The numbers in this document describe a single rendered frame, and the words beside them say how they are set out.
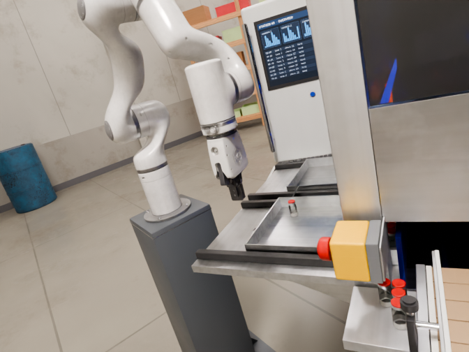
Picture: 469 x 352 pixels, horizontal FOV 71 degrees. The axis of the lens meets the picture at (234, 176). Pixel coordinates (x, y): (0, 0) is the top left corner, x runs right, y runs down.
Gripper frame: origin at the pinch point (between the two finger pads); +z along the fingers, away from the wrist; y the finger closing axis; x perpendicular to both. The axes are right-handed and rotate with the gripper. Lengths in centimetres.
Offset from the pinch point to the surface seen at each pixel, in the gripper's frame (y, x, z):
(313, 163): 54, -4, 14
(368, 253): -21.4, -32.4, 1.4
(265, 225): 6.7, -1.9, 13.6
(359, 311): -19.2, -29.4, 14.8
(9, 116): 265, 563, -40
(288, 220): 11.8, -6.8, 14.8
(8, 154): 206, 502, 13
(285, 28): 88, 8, -38
